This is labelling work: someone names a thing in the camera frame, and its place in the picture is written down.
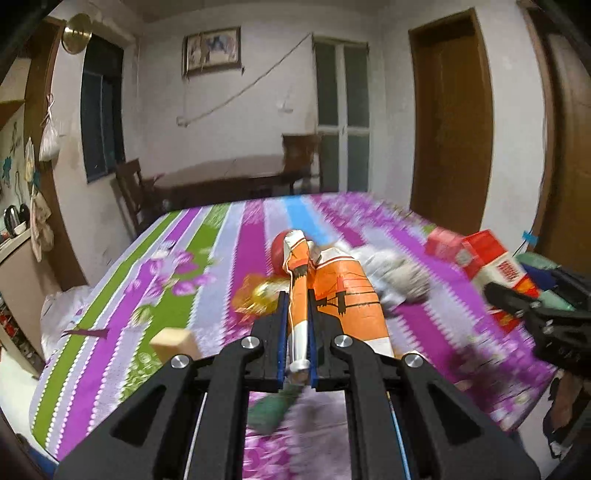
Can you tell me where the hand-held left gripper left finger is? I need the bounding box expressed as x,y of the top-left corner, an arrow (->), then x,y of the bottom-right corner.
54,292 -> 290,480

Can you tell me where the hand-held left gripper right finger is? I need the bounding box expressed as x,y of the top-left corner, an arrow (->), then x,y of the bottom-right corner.
307,295 -> 541,480

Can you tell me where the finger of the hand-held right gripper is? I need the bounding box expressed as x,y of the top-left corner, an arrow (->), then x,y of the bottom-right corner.
482,281 -> 543,320

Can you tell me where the gold foil wrapper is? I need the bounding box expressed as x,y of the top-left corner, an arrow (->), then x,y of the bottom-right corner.
231,273 -> 289,319

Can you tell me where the red and white carton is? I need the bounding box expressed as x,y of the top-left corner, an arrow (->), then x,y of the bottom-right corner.
462,229 -> 541,333
425,227 -> 467,266

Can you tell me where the orange snack bag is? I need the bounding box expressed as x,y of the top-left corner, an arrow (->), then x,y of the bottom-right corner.
283,229 -> 395,384

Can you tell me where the green cloth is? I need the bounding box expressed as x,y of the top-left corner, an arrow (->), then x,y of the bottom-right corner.
247,385 -> 305,435

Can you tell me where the red ball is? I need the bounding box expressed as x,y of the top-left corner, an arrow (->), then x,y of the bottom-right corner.
269,228 -> 305,278

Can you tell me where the wooden block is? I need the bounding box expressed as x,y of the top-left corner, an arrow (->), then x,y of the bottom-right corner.
150,327 -> 204,363

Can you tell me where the crumpled white grey cloth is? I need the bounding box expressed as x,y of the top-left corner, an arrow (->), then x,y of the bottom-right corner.
332,240 -> 435,308

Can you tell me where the striped floral bed sheet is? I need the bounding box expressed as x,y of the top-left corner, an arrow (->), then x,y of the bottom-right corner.
28,191 -> 561,480

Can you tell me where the brown panelled door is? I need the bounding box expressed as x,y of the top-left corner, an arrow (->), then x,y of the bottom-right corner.
522,0 -> 591,273

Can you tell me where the dark wooden table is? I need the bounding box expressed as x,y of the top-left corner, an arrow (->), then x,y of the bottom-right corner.
152,157 -> 315,210

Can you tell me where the brown wooden door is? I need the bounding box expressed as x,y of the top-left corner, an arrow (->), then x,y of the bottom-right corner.
409,9 -> 495,236

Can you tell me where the wooden chair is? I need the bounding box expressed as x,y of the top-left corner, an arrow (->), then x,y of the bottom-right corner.
281,133 -> 321,192
115,159 -> 162,236

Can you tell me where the white sack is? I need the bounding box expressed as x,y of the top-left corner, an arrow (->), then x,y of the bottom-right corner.
41,285 -> 93,361

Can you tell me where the white glass door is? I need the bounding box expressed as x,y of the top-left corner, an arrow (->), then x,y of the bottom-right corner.
313,36 -> 372,193

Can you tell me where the hanging beige cloth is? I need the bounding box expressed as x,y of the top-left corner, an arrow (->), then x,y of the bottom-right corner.
30,182 -> 56,261

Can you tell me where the dark window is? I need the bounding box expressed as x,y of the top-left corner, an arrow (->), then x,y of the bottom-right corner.
81,34 -> 126,183

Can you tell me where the black electric kettle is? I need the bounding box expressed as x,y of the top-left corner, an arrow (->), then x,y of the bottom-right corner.
4,204 -> 31,238

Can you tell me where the hanging white plastic bag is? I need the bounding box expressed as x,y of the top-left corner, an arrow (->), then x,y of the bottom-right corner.
39,95 -> 63,162

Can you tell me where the thin wall cord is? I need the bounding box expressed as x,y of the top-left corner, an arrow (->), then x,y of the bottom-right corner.
178,32 -> 315,127

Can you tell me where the framed wall picture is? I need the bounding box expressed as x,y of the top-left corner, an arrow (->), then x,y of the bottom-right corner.
183,27 -> 242,75

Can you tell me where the round gold wall plate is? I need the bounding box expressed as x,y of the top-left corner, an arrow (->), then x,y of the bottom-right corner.
62,13 -> 95,54

